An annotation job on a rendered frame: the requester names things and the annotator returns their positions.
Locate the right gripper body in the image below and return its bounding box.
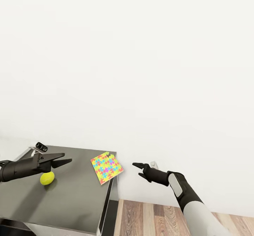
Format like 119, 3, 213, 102
143, 163, 160, 183

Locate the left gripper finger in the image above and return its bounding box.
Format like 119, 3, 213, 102
37, 153, 65, 169
51, 159, 72, 169

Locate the tennis ball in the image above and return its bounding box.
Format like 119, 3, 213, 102
40, 172, 54, 185

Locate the jigsaw puzzle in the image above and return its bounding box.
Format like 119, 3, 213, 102
91, 152, 123, 185

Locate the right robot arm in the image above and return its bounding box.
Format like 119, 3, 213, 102
132, 161, 233, 236

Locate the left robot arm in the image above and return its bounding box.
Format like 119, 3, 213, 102
0, 140, 72, 182

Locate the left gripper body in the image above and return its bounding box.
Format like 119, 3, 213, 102
14, 153, 52, 178

